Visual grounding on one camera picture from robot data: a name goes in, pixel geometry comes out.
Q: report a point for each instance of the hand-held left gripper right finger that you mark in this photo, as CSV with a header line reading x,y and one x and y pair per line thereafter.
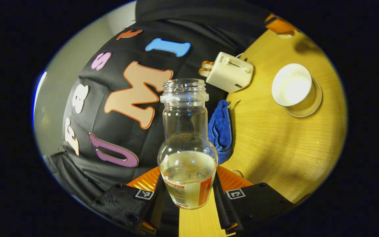
x,y
258,200

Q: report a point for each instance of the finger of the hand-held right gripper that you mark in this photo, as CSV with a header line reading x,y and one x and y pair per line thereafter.
x,y
280,25

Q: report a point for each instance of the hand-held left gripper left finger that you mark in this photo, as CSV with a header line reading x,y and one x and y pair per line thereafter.
x,y
120,200

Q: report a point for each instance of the white ceramic teacup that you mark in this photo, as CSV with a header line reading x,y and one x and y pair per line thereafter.
x,y
291,85

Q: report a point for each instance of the clear glass water bottle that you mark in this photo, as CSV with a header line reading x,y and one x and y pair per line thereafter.
x,y
186,158

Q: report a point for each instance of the black backdrop cloth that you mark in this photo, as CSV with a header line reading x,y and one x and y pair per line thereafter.
x,y
117,138

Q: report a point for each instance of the white toaster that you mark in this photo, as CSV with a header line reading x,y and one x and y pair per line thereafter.
x,y
229,72

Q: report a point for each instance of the blue towel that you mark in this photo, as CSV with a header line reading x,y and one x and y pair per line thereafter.
x,y
220,131

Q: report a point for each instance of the bread slice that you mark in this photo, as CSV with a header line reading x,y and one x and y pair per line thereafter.
x,y
205,64
204,72

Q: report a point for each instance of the white ceramic saucer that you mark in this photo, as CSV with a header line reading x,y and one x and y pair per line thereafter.
x,y
313,105

